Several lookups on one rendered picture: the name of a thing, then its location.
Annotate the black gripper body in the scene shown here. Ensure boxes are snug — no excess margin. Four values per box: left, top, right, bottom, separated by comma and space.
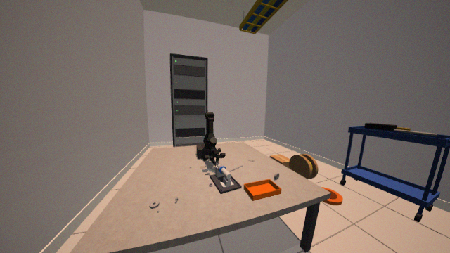
203, 148, 226, 161

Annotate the orange shallow tray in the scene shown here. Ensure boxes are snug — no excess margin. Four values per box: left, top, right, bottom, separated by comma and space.
244, 179, 282, 201

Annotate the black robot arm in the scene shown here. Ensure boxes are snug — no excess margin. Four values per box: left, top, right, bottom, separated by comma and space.
203, 112, 221, 156

